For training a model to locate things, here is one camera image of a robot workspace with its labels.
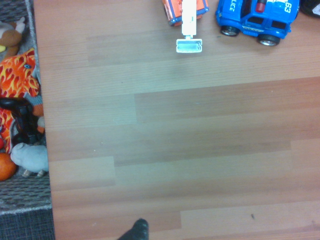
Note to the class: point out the blue police toy car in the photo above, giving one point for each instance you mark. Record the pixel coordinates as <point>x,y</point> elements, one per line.
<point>260,22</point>

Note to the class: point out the black plastic toy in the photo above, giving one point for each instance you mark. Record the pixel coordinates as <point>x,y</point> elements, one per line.
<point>22,117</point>

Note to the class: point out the orange toy truck white ladder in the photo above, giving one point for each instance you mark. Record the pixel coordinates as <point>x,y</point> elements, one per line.
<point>188,22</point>

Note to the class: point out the grey wicker basket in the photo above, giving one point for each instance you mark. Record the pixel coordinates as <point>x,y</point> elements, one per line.
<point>25,192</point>

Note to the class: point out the brown and cream dog plush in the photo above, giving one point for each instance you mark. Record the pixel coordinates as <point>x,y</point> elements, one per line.
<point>10,37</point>

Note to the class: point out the orange ball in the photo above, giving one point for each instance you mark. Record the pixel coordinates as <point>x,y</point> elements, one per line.
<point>6,167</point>

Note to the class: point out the orange and grey knitted toy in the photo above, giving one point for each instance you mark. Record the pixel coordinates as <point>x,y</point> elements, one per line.
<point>37,110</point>

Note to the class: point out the dark grey woven fabric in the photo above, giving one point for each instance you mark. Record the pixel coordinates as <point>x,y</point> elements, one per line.
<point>25,227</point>

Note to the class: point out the small red toy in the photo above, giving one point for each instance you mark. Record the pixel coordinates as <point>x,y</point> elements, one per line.
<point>1,143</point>

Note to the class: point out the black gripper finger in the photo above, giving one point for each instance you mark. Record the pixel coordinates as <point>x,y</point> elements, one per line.
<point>140,230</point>

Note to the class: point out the pale grey-blue plush animal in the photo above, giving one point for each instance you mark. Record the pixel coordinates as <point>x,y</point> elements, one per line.
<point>30,157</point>

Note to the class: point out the orange flame pattern plush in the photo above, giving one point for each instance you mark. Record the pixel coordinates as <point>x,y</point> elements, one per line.
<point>17,75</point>

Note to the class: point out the black object with white label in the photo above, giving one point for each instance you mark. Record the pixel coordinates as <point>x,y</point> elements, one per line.
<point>310,7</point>

